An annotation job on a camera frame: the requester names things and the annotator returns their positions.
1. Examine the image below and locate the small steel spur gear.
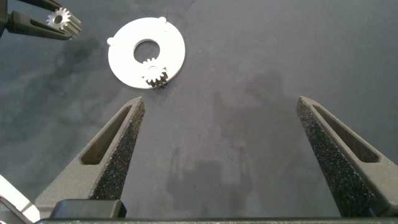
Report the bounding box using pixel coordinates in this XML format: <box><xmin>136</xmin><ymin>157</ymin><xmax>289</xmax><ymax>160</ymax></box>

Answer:
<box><xmin>141</xmin><ymin>57</ymin><xmax>170</xmax><ymax>90</ymax></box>
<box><xmin>45</xmin><ymin>7</ymin><xmax>83</xmax><ymax>40</ymax></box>

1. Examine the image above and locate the round white pinned carrier plate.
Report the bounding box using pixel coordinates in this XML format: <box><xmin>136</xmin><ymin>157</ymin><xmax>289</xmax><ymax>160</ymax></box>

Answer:
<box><xmin>106</xmin><ymin>16</ymin><xmax>187</xmax><ymax>90</ymax></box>

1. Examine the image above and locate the dark rectangular work mat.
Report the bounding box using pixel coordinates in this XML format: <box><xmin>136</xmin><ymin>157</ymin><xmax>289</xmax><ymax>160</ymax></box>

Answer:
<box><xmin>0</xmin><ymin>0</ymin><xmax>398</xmax><ymax>220</ymax></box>

